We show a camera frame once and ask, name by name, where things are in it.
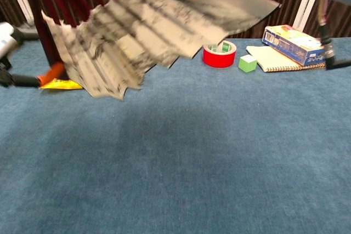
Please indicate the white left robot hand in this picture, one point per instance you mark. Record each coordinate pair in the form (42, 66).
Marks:
(6, 39)

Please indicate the red ribbed white paper fan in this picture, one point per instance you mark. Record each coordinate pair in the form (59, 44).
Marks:
(137, 39)

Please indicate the dark brown curtain panel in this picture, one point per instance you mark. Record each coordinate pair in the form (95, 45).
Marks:
(8, 6)
(340, 17)
(274, 23)

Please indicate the yellow snack bag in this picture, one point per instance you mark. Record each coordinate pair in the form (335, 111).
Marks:
(63, 84)

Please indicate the red tape roll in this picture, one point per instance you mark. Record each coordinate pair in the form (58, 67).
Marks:
(218, 60)

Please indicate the blue felt table cover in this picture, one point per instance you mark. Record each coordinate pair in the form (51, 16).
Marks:
(192, 149)

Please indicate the green cube block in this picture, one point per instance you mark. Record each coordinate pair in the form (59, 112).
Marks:
(246, 65)

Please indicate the pale yellow spiral notebook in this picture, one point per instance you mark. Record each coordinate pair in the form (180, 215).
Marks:
(271, 58)

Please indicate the blue and yellow carton box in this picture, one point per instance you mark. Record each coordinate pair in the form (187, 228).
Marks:
(290, 42)

